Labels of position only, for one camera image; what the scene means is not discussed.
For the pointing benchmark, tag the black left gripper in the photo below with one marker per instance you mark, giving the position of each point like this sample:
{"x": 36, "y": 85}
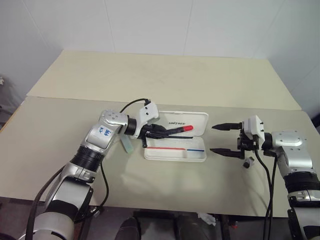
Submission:
{"x": 145, "y": 140}

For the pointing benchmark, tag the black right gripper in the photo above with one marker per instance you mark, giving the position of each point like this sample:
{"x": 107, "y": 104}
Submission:
{"x": 250, "y": 145}

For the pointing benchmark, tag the black marker with red cap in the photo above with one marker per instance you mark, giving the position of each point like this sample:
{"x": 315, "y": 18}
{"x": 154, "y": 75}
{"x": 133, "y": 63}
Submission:
{"x": 187, "y": 128}

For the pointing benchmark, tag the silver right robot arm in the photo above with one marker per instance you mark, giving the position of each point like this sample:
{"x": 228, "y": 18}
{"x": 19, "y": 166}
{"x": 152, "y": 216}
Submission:
{"x": 291, "y": 143}

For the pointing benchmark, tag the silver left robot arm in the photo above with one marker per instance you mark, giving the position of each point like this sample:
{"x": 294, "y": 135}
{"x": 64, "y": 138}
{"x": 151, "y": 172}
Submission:
{"x": 100, "y": 136}

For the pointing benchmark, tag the white plastic pencil case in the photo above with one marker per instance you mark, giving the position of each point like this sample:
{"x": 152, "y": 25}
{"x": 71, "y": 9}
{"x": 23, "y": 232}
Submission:
{"x": 175, "y": 155}

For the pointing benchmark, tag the small grey black cap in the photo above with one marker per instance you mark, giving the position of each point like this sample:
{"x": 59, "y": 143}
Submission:
{"x": 248, "y": 162}

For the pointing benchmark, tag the translucent ruler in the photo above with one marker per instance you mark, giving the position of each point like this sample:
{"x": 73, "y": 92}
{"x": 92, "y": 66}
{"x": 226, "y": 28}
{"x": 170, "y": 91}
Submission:
{"x": 127, "y": 145}

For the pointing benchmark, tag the beige table cover sheet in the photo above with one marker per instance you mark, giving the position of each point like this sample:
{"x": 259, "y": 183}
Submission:
{"x": 160, "y": 185}
{"x": 160, "y": 77}

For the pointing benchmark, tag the white crumpled paper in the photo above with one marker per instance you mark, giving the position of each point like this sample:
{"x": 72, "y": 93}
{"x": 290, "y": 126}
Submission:
{"x": 207, "y": 219}

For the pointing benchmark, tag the dark rounded shape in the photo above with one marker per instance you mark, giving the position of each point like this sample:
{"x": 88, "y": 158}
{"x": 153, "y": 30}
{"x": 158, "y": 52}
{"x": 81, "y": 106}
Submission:
{"x": 130, "y": 228}

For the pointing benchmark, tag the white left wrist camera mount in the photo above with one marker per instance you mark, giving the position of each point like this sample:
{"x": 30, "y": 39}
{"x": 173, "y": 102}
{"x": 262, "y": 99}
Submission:
{"x": 148, "y": 113}

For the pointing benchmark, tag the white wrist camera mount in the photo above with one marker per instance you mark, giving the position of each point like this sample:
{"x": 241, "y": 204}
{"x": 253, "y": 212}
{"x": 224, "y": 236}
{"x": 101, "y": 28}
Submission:
{"x": 148, "y": 113}
{"x": 253, "y": 128}

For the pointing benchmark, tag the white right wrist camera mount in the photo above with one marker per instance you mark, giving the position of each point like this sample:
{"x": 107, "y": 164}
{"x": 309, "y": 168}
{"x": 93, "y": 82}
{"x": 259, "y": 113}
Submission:
{"x": 253, "y": 128}

